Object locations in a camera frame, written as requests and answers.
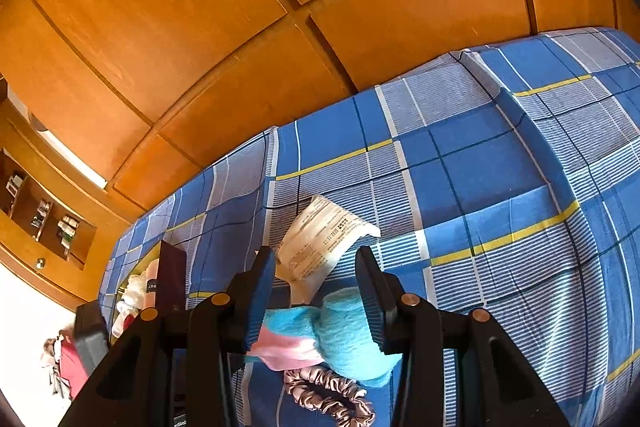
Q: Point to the dark red cloth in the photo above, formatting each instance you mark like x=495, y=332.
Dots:
x=62, y=357

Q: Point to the blue plaid bed sheet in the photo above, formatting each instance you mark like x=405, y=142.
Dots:
x=475, y=187

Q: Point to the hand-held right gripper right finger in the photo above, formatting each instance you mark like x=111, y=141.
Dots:
x=372, y=302

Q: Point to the round metal door knob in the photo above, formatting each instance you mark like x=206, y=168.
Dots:
x=38, y=263

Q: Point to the wooden shelf niche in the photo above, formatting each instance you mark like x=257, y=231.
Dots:
x=45, y=212

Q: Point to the brown patterned small item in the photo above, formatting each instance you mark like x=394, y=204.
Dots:
x=325, y=394

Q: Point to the pink and blue sock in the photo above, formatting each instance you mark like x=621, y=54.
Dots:
x=152, y=269

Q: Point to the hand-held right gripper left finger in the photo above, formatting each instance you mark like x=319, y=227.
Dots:
x=260, y=297

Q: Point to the teal and pink sock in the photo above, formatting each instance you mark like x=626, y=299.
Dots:
x=345, y=337

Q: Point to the red sock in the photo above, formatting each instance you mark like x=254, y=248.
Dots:
x=129, y=323

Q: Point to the cream printed packet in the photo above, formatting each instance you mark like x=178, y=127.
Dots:
x=320, y=237

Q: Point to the wooden wardrobe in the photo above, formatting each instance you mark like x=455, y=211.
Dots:
x=250, y=32

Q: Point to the white soft roll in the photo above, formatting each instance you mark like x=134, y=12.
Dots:
x=135, y=292

